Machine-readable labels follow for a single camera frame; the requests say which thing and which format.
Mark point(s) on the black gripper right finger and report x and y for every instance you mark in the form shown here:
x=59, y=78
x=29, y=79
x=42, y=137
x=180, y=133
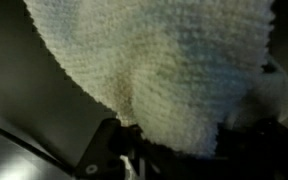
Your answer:
x=259, y=153

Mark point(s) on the white towel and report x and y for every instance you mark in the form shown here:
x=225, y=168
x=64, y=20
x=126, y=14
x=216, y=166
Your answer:
x=179, y=69

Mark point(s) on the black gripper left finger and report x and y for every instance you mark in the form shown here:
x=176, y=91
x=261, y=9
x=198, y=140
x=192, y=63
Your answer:
x=113, y=154

